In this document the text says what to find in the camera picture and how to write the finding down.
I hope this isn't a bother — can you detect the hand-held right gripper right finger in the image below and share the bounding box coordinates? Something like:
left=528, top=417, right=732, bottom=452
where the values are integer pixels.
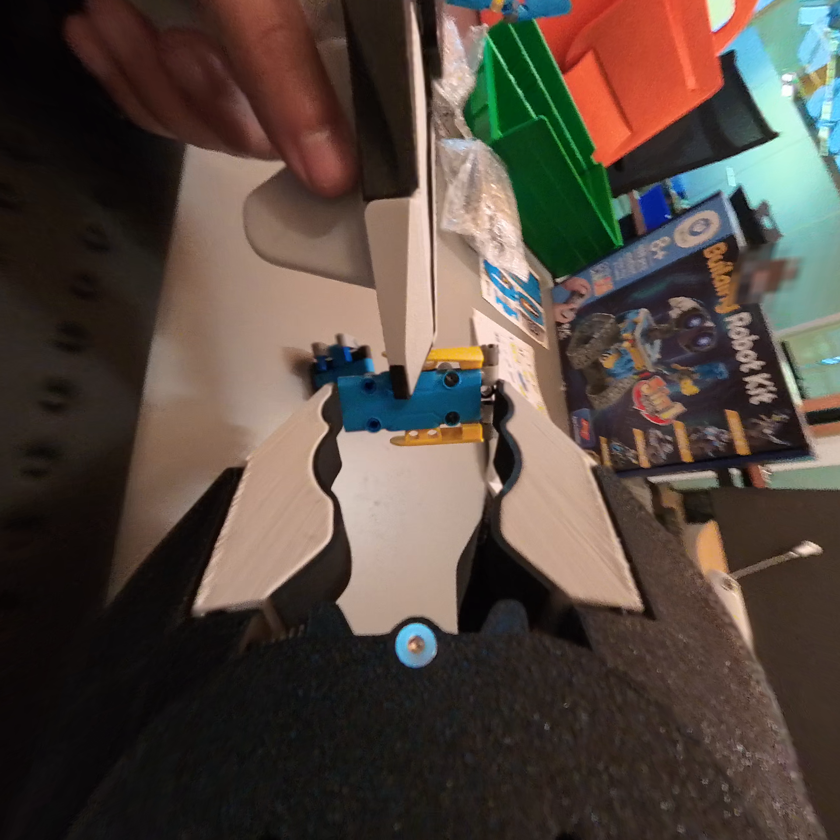
left=487, top=382, right=645, bottom=613

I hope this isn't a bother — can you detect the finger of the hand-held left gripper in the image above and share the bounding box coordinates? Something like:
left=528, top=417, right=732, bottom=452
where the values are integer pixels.
left=363, top=0, right=439, bottom=399

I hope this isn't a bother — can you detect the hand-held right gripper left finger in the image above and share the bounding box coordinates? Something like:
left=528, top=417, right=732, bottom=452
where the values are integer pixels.
left=192, top=386, right=355, bottom=618

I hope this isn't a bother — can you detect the yellow blue brick assembly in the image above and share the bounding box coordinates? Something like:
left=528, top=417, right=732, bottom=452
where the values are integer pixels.
left=310, top=335, right=503, bottom=448

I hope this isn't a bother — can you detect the grey desk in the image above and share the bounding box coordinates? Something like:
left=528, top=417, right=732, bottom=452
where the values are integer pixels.
left=108, top=39, right=559, bottom=636

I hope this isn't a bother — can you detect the person's left hand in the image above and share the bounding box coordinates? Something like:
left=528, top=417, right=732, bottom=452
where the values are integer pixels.
left=64, top=0, right=361, bottom=199

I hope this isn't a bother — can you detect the blue sticker sheet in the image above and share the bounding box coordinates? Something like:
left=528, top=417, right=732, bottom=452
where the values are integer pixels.
left=481, top=258, right=551, bottom=349

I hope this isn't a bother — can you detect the open instruction booklet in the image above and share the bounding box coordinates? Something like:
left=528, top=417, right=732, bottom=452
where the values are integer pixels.
left=471, top=308, right=549, bottom=416

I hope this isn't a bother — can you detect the green plastic bin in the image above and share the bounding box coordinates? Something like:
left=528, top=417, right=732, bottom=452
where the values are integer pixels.
left=462, top=18, right=624, bottom=278

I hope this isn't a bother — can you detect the dark blue toy kit box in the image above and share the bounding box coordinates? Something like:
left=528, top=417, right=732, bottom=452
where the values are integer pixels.
left=550, top=192, right=815, bottom=475

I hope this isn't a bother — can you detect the metal rod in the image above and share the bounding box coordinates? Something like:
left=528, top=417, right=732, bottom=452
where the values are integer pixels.
left=728, top=541, right=824, bottom=581

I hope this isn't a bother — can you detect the orange foam carrier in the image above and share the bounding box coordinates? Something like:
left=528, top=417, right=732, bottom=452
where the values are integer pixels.
left=535, top=0, right=749, bottom=168

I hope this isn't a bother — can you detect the black dimpled foam mat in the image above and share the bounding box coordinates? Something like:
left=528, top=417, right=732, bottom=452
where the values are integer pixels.
left=0, top=118, right=185, bottom=657

